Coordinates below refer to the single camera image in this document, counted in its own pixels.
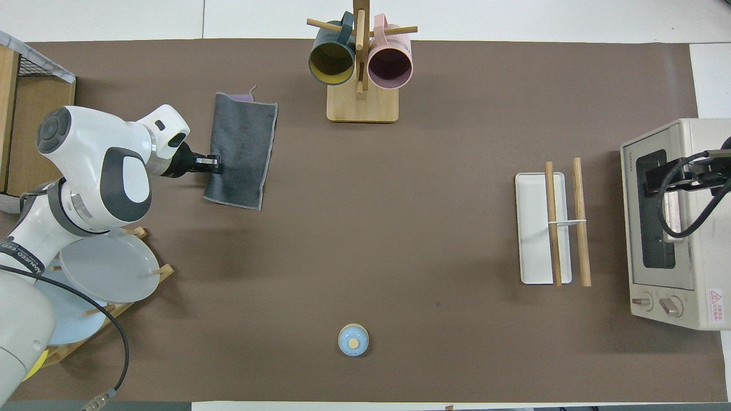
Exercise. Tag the small blue call bell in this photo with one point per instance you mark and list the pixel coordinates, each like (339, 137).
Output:
(353, 340)

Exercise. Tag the wooden plate rack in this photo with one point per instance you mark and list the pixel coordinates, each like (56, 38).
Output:
(167, 272)

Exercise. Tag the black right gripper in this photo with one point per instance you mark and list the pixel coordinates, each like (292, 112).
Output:
(665, 180)

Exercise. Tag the white wooden towel rack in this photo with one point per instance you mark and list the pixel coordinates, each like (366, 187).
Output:
(534, 228)

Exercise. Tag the wooden two-tier shelf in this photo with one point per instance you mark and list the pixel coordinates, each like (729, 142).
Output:
(40, 103)

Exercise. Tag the pink mug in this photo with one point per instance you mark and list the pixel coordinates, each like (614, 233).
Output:
(390, 63)

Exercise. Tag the white marbled sheet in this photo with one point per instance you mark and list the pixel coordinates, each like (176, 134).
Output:
(11, 202)
(34, 54)

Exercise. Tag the light blue plate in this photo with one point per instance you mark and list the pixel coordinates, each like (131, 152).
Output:
(74, 322)

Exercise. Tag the brown table mat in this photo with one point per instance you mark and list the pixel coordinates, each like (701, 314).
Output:
(400, 228)

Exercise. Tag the yellow plate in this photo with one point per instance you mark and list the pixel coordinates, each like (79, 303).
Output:
(39, 362)

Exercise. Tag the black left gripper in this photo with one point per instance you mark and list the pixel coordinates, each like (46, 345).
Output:
(188, 162)

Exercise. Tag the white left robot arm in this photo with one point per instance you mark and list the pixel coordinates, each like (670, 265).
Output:
(103, 171)

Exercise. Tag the cream toaster oven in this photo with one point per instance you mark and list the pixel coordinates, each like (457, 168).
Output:
(702, 268)

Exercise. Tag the wooden mug tree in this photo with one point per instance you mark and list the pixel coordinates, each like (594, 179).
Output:
(362, 108)

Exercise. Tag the dark green mug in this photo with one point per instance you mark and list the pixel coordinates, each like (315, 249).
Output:
(331, 60)

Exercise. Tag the grey plate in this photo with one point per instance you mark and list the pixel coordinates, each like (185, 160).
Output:
(114, 274)

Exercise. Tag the purple and grey towel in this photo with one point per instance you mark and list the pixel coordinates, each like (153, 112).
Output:
(243, 148)

